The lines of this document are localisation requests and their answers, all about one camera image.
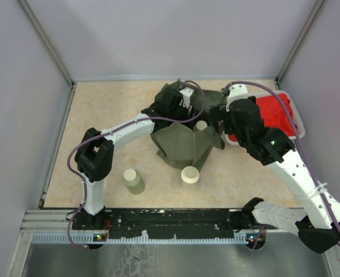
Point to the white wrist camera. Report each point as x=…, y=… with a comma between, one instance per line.
x=234, y=92
x=187, y=94

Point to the cream bottle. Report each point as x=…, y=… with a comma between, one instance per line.
x=190, y=178

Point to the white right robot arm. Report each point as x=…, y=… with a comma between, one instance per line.
x=317, y=223

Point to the green canvas bag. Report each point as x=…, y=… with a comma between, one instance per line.
x=179, y=146

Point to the red cloth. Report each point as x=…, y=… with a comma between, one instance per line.
x=279, y=115

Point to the white plastic basket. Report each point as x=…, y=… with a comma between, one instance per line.
x=298, y=127

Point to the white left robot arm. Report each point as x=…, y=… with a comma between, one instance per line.
x=94, y=157

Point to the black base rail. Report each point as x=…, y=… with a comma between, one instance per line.
x=195, y=223

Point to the green bottle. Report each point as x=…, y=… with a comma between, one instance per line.
x=133, y=181
x=200, y=125

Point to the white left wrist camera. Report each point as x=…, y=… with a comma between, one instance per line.
x=187, y=94

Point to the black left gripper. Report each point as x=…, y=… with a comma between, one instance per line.
x=192, y=115

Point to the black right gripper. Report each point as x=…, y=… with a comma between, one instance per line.
x=217, y=113

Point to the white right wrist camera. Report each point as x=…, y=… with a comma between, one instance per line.
x=234, y=92

